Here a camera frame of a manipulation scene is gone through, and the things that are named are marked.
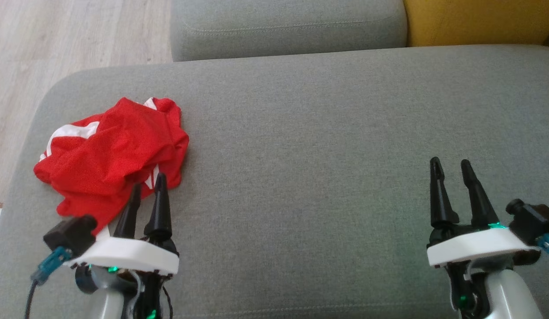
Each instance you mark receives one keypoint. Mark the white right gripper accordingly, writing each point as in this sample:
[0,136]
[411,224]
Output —
[473,246]

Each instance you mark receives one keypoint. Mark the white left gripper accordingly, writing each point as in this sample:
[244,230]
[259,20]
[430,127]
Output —
[133,254]

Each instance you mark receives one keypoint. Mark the red mesh basketball shorts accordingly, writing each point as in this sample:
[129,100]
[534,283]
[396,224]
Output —
[115,146]

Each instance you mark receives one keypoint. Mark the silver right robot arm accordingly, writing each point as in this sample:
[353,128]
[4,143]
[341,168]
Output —
[513,297]

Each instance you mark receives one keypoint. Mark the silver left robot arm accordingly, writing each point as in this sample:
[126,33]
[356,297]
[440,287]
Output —
[108,301]

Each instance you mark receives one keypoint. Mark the yellow and grey sofa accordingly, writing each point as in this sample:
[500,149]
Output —
[301,155]

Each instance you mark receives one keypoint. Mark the yellow sofa backrest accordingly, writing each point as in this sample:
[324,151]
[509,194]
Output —
[478,20]

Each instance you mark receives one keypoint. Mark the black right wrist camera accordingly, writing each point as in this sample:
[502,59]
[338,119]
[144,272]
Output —
[533,219]

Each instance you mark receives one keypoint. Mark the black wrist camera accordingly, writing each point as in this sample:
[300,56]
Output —
[71,235]
[533,219]

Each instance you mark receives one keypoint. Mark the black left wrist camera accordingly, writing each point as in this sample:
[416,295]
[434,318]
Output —
[71,235]

